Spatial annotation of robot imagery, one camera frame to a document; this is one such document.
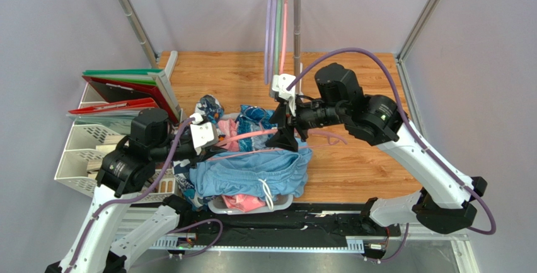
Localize pink hanger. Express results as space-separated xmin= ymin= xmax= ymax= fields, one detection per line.
xmin=279 ymin=0 xmax=288 ymax=74
xmin=208 ymin=129 xmax=348 ymax=161

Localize light blue shorts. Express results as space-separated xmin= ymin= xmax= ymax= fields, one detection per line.
xmin=189 ymin=142 xmax=313 ymax=198

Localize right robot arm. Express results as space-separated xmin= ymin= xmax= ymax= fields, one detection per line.
xmin=267 ymin=63 xmax=487 ymax=235

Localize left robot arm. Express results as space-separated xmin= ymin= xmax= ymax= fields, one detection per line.
xmin=47 ymin=108 xmax=221 ymax=272

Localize dark blue patterned shorts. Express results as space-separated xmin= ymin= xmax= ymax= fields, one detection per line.
xmin=235 ymin=105 xmax=278 ymax=152

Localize colorful patterned shorts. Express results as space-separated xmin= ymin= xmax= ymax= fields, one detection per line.
xmin=173 ymin=95 xmax=224 ymax=210

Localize purple hanger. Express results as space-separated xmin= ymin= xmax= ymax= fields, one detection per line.
xmin=263 ymin=0 xmax=272 ymax=85
xmin=268 ymin=0 xmax=277 ymax=95

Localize pink garment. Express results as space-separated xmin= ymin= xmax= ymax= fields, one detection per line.
xmin=217 ymin=119 xmax=240 ymax=152

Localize books in organizer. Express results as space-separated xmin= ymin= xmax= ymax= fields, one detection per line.
xmin=86 ymin=135 xmax=175 ymax=194

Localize white laundry basket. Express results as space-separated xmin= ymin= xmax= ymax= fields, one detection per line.
xmin=208 ymin=113 xmax=294 ymax=215

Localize green folder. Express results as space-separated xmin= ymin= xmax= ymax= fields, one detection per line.
xmin=82 ymin=69 xmax=169 ymax=85

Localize red folder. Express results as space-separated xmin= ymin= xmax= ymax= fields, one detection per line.
xmin=82 ymin=76 xmax=180 ymax=124

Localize white file organizer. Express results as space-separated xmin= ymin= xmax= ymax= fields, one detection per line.
xmin=54 ymin=69 xmax=182 ymax=197

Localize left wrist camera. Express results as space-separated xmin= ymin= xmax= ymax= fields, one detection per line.
xmin=190 ymin=113 xmax=219 ymax=151

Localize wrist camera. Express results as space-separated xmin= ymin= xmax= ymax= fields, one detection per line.
xmin=269 ymin=73 xmax=297 ymax=101
xmin=190 ymin=113 xmax=219 ymax=151

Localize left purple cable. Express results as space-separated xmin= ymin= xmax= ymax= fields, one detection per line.
xmin=62 ymin=117 xmax=196 ymax=273

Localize purple cable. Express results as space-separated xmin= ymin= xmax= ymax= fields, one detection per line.
xmin=62 ymin=117 xmax=196 ymax=273
xmin=286 ymin=47 xmax=497 ymax=236

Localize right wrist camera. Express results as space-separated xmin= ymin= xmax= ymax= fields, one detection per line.
xmin=269 ymin=73 xmax=297 ymax=101

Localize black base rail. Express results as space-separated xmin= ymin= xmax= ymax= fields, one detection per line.
xmin=100 ymin=200 xmax=420 ymax=261

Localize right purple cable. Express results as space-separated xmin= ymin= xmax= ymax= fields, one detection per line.
xmin=286 ymin=47 xmax=497 ymax=236

